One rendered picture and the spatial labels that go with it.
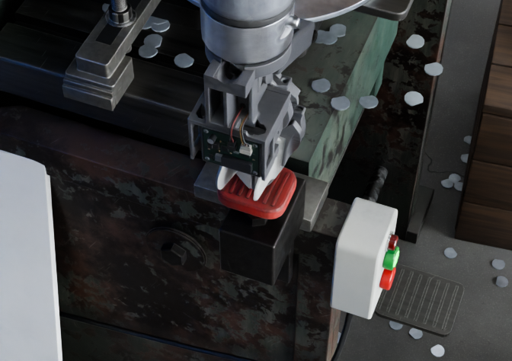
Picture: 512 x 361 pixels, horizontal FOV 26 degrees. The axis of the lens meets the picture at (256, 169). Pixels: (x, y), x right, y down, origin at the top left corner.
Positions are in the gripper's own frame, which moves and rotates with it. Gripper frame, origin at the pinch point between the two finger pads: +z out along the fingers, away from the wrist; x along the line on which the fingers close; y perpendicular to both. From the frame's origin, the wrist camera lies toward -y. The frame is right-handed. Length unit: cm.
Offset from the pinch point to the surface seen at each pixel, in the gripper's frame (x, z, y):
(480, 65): 9, 77, -103
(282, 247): 3.0, 9.8, 0.6
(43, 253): -30.6, 33.4, -3.3
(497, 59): 14, 42, -68
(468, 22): 3, 77, -114
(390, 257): 12.7, 18.1, -8.2
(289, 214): 2.9, 6.8, -1.5
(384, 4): 4.4, -0.7, -26.9
